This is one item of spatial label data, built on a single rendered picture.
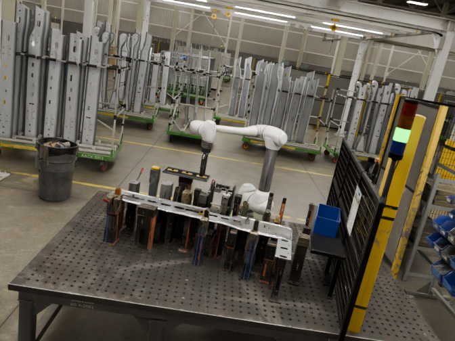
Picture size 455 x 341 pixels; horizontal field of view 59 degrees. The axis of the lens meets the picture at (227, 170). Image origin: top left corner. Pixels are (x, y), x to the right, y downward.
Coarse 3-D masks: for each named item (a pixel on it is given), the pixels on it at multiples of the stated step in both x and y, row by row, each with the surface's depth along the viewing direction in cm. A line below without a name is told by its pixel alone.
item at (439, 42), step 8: (88, 0) 800; (256, 0) 803; (264, 0) 800; (272, 0) 800; (88, 8) 804; (304, 8) 802; (88, 16) 809; (344, 16) 810; (352, 16) 807; (360, 16) 806; (88, 24) 813; (392, 24) 810; (88, 32) 817; (432, 32) 820; (440, 40) 813; (440, 48) 817; (88, 56) 830
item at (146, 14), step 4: (144, 0) 1261; (144, 4) 1274; (148, 4) 1314; (144, 8) 1288; (148, 8) 1317; (144, 12) 1302; (148, 12) 1321; (144, 16) 1316; (148, 16) 1328; (144, 20) 1327; (148, 20) 1338; (144, 24) 1331; (144, 28) 1335; (144, 32) 1338; (144, 36) 1341; (144, 40) 1345; (140, 48) 1352
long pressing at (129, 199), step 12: (132, 192) 310; (156, 204) 296; (168, 204) 300; (180, 204) 304; (192, 216) 288; (240, 216) 301; (240, 228) 282; (264, 228) 288; (276, 228) 292; (288, 228) 296
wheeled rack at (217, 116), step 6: (222, 66) 1158; (228, 66) 1245; (222, 78) 1256; (246, 78) 1193; (252, 78) 1238; (216, 108) 1191; (246, 108) 1278; (216, 114) 1213; (222, 114) 1228; (216, 120) 1206; (228, 120) 1196; (234, 120) 1195
